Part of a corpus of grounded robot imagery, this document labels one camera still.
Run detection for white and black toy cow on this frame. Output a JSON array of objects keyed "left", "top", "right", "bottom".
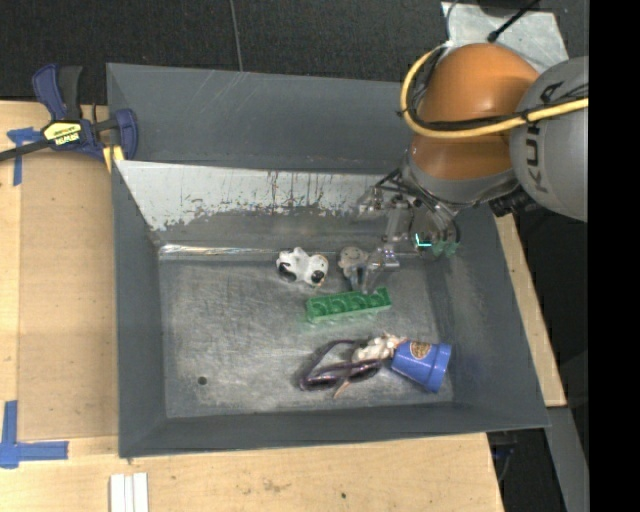
[{"left": 276, "top": 246, "right": 330, "bottom": 290}]

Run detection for grey metal bin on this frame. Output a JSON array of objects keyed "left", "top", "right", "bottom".
[{"left": 104, "top": 62, "right": 552, "bottom": 459}]

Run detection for white toy mouse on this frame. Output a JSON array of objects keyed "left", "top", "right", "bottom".
[{"left": 332, "top": 334, "right": 407, "bottom": 399}]

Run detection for grey smiley face toy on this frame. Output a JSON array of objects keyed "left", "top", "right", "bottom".
[{"left": 338, "top": 245, "right": 370, "bottom": 277}]

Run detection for green flat block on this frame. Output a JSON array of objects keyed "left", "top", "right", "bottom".
[{"left": 304, "top": 286, "right": 393, "bottom": 324}]

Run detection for blue cup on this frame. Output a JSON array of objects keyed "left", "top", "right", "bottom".
[{"left": 389, "top": 340, "right": 453, "bottom": 394}]

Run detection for purple sunglasses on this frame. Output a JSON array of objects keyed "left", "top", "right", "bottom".
[{"left": 298, "top": 339, "right": 382, "bottom": 394}]

